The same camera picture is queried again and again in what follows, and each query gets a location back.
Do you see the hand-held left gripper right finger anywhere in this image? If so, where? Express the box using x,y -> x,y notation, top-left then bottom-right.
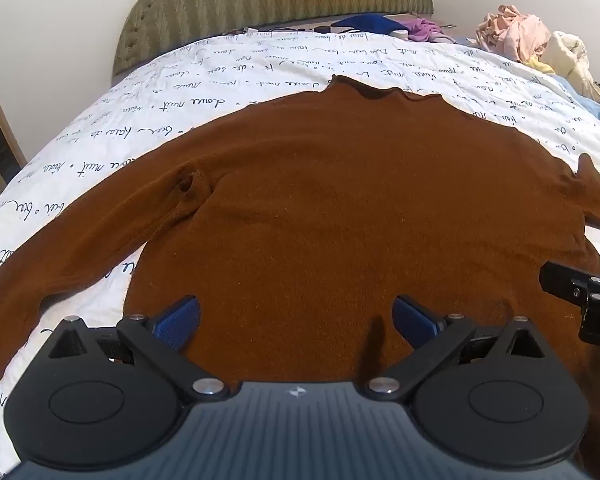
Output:
366,295 -> 552,404

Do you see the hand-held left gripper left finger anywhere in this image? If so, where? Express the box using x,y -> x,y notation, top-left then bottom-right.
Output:
47,295 -> 231,404

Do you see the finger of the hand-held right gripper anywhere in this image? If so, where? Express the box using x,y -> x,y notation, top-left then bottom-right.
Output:
539,260 -> 600,346

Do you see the brown knit sweater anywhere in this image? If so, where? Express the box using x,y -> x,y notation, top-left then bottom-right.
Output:
0,74 -> 600,480

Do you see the pile of pink clothes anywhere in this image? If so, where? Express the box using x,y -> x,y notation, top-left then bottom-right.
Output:
476,5 -> 552,64

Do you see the light blue cloth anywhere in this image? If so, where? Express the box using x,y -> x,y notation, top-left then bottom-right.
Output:
555,74 -> 600,128

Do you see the cream quilted cloth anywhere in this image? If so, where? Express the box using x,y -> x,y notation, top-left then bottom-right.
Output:
545,31 -> 595,97

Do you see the yellow cloth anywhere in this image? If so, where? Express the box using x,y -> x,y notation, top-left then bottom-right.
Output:
526,55 -> 557,75

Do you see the white script-printed blanket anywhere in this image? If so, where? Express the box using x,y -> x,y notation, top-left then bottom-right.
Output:
0,29 -> 600,480

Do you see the purple cloth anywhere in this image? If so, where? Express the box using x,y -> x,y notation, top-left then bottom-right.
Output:
397,17 -> 457,44

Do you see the dark blue cloth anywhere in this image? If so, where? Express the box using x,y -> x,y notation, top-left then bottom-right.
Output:
332,14 -> 407,37

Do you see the green upholstered headboard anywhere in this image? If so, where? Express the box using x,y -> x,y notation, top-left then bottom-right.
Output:
112,0 -> 435,78

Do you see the wooden frame with dark panel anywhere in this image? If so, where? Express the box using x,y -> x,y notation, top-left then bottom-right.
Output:
0,54 -> 29,192

